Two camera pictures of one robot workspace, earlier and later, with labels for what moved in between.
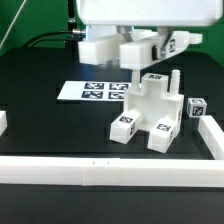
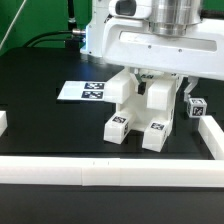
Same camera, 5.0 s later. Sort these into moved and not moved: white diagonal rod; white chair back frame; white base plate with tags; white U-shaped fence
Moved: white chair back frame
Not moved: white U-shaped fence; white base plate with tags; white diagonal rod
